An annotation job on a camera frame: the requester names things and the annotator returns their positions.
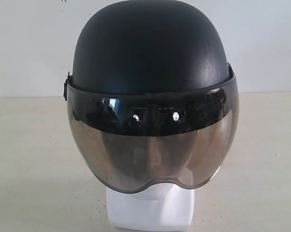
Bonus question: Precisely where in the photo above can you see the black helmet with tinted visor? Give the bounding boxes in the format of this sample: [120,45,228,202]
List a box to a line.
[64,0,239,194]

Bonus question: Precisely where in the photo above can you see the white mannequin head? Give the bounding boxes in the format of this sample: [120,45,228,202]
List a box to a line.
[106,183,194,227]

